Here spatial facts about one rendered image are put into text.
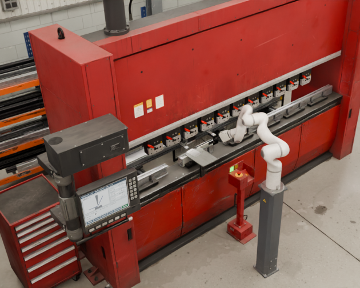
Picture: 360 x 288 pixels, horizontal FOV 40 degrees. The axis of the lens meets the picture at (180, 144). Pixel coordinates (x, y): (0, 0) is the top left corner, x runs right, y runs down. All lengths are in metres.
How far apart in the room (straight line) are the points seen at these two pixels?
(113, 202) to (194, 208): 1.56
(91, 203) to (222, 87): 1.81
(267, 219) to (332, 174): 1.99
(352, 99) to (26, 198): 3.76
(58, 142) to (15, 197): 1.35
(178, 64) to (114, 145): 1.15
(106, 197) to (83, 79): 0.82
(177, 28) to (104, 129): 1.15
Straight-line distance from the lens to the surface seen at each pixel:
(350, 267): 5.10
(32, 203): 4.34
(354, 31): 5.73
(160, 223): 4.67
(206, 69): 4.35
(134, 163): 4.63
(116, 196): 3.46
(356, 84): 5.98
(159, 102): 4.13
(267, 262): 4.72
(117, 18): 3.74
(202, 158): 4.55
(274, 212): 4.32
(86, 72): 3.39
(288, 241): 5.22
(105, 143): 3.22
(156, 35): 3.87
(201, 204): 4.93
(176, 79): 4.16
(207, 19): 4.17
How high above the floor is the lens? 3.62
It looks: 33 degrees down
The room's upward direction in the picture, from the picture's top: 3 degrees counter-clockwise
